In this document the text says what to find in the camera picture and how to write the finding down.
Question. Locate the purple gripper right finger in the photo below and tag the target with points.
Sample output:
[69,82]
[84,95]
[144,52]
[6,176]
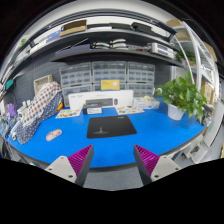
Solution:
[151,166]

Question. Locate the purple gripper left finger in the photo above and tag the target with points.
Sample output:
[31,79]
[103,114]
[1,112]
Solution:
[75,167]

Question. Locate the pink computer mouse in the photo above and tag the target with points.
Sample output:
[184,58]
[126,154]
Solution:
[53,134]

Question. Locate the black mouse pad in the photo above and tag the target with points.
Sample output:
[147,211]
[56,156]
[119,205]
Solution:
[111,126]

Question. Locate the blue desk mat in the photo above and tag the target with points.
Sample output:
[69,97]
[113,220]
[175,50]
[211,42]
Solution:
[155,132]

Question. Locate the left sticker sheet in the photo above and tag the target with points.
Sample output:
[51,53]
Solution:
[68,113]

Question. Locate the sticker sheet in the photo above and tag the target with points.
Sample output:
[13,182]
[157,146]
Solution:
[68,113]
[128,110]

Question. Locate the small black white box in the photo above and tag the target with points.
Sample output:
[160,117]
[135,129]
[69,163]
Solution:
[91,109]

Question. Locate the right sticker sheet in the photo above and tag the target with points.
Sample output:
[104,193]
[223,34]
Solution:
[128,110]

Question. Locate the patterned fabric bundle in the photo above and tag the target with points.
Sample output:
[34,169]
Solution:
[44,105]

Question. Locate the white keyboard box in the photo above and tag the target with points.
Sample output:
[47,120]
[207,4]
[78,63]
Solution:
[105,98]

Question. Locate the green potted plant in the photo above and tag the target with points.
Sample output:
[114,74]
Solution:
[182,96]

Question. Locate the yellow label box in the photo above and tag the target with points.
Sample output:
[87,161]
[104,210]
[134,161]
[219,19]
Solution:
[110,85]

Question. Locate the purple small object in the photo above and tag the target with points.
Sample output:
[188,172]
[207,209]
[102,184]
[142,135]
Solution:
[10,110]

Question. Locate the left grey drawer cabinet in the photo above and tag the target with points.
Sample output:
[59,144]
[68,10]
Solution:
[74,79]

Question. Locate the grey drawer cabinet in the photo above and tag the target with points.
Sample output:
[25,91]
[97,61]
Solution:
[140,78]
[74,79]
[108,70]

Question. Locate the right grey drawer cabinet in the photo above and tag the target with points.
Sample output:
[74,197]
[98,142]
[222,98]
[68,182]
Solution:
[140,78]

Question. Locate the middle grey drawer cabinet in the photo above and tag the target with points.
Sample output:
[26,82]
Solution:
[108,70]

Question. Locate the white device on shelf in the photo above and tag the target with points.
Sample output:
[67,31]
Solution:
[161,50]

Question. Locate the cardboard box on shelf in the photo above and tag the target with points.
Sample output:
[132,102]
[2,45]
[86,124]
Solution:
[73,27]

